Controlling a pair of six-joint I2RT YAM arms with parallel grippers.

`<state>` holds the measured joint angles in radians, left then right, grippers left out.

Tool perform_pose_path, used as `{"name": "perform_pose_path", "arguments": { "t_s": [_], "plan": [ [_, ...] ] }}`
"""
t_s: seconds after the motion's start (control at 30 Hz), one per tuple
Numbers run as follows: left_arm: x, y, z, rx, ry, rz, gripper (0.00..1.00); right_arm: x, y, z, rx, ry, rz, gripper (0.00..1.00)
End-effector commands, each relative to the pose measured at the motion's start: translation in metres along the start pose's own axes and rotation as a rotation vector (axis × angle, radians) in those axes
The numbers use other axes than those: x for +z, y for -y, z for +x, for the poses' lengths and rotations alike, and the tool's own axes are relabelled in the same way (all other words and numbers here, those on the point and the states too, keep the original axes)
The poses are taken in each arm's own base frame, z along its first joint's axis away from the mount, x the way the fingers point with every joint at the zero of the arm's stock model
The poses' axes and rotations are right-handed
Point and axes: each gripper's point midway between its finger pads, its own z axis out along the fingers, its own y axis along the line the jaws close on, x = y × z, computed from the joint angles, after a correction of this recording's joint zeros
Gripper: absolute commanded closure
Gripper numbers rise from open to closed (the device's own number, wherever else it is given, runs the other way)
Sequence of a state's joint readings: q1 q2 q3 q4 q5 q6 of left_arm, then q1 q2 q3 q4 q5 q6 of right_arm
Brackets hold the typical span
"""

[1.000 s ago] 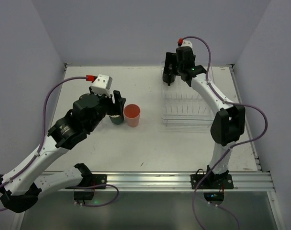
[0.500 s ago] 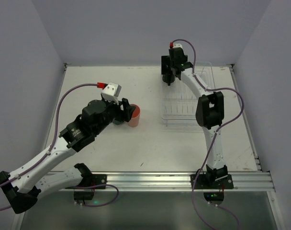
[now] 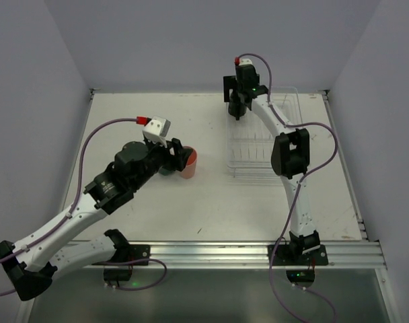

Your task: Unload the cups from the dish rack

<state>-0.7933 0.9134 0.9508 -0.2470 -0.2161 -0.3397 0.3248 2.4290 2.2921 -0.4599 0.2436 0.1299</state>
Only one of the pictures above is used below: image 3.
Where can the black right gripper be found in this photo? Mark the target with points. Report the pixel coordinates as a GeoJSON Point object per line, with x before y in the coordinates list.
{"type": "Point", "coordinates": [237, 110]}

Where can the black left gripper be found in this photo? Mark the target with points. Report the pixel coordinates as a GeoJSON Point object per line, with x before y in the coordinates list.
{"type": "Point", "coordinates": [173, 153]}

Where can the pink plastic cup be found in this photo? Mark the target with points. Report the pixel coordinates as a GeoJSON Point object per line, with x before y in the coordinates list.
{"type": "Point", "coordinates": [189, 171]}

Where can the black metal mug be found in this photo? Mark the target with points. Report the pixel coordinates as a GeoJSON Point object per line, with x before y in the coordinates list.
{"type": "Point", "coordinates": [236, 108]}

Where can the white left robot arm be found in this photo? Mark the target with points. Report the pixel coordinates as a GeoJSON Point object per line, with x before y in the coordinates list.
{"type": "Point", "coordinates": [33, 263]}

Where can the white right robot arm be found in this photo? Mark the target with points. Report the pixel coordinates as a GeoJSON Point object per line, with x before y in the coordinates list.
{"type": "Point", "coordinates": [290, 159]}

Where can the left black controller box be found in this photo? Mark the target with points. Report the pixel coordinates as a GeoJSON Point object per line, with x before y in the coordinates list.
{"type": "Point", "coordinates": [116, 275]}

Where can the black controller box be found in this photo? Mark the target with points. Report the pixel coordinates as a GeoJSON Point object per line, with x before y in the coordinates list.
{"type": "Point", "coordinates": [304, 278]}
{"type": "Point", "coordinates": [116, 275]}

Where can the right black controller box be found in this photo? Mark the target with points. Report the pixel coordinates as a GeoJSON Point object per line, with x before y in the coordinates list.
{"type": "Point", "coordinates": [304, 278]}

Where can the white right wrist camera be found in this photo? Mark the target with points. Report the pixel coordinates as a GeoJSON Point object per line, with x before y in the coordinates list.
{"type": "Point", "coordinates": [244, 62]}

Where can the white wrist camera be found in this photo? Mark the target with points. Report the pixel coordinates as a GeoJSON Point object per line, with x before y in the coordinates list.
{"type": "Point", "coordinates": [156, 130]}
{"type": "Point", "coordinates": [244, 62]}

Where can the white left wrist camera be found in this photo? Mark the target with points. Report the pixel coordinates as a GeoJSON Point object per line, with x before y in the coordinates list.
{"type": "Point", "coordinates": [156, 130]}

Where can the clear wire dish rack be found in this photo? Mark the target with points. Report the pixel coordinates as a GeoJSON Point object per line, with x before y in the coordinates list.
{"type": "Point", "coordinates": [249, 143]}

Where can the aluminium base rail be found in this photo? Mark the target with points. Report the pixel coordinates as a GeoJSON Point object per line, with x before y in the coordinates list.
{"type": "Point", "coordinates": [258, 255]}

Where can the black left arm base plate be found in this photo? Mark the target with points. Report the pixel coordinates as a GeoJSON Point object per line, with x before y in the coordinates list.
{"type": "Point", "coordinates": [131, 255]}

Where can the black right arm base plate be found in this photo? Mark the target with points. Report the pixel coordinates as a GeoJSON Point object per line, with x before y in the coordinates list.
{"type": "Point", "coordinates": [283, 257]}

